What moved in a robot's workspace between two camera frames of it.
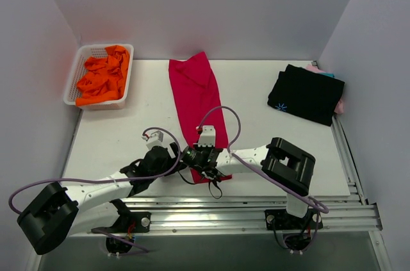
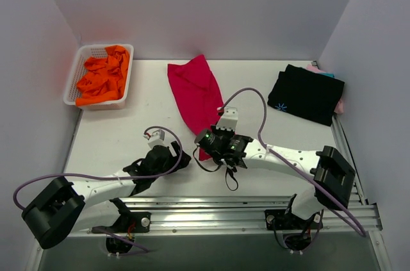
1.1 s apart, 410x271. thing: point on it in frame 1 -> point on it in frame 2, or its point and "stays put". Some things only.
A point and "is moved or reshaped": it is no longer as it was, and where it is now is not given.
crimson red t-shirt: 195,94 is moved or reshaped
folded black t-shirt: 306,93 stays put
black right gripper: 187,154 -> 221,154
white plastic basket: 100,76 stays put
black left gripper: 175,153 stays put
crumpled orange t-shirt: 105,78 stays put
